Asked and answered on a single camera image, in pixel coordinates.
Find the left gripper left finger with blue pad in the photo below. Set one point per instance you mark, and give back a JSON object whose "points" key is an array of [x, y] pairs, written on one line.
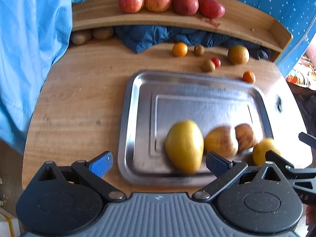
{"points": [[90, 174]]}

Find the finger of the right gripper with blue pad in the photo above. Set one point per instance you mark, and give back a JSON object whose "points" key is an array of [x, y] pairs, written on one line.
{"points": [[280, 162], [308, 139]]}

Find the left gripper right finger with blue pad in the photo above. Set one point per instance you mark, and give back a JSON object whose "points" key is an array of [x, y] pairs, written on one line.
{"points": [[227, 174]]}

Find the round yellow lemon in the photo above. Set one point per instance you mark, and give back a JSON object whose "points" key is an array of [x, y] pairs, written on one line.
{"points": [[261, 148]]}

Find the striped pepino melon front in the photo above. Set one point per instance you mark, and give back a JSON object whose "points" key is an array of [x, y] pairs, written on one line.
{"points": [[222, 140]]}

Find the striped pepino melon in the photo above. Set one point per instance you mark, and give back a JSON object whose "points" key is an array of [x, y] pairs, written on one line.
{"points": [[245, 137], [222, 140]]}

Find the striped pepino melon back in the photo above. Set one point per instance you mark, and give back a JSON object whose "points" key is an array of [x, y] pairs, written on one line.
{"points": [[245, 137]]}

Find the large yellow oval fruit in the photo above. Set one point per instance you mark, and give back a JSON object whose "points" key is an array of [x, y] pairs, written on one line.
{"points": [[184, 145]]}

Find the small orange tangerine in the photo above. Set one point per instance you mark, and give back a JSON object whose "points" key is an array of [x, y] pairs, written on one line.
{"points": [[249, 77]]}

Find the red cherry tomato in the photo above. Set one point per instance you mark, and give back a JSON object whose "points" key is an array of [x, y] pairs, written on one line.
{"points": [[216, 62]]}

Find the small brown longan back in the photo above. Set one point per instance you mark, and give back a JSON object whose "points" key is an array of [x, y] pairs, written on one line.
{"points": [[199, 50]]}

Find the orange-yellow round fruit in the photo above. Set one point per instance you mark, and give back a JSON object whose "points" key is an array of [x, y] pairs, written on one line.
{"points": [[180, 49]]}

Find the brown kiwi under shelf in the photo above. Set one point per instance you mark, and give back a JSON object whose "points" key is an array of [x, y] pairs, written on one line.
{"points": [[81, 37]]}

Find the dark blue padded jacket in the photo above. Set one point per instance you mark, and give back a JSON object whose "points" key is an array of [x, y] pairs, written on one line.
{"points": [[139, 38]]}

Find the wooden desk shelf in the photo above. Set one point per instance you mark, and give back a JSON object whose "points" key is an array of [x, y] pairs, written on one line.
{"points": [[240, 21]]}

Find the blue dotted fabric panel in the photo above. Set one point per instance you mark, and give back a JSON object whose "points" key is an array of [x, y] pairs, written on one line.
{"points": [[298, 17]]}

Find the red apple rightmost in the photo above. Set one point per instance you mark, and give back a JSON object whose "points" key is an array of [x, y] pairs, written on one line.
{"points": [[211, 9]]}

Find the light blue striped garment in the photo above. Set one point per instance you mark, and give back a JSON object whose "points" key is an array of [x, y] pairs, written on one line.
{"points": [[35, 34]]}

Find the light red apple leftmost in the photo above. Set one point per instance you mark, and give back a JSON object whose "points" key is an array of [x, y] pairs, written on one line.
{"points": [[131, 6]]}

